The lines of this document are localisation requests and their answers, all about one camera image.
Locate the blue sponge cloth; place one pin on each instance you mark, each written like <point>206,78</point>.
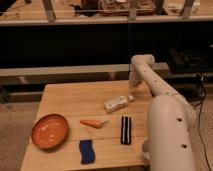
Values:
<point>87,151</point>

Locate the orange toy carrot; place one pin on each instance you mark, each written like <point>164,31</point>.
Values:
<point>93,123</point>

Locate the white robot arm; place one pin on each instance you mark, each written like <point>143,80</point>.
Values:
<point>168,117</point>

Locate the orange ceramic bowl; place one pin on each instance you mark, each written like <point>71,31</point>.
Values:
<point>49,131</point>

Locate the white cup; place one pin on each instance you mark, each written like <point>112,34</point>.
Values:
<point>145,149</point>

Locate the black white striped cloth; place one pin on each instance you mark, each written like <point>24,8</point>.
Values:
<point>126,127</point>

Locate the white plastic bottle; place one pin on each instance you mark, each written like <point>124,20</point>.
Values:
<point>117,103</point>

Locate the wooden table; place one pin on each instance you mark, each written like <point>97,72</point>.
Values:
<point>79,101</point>

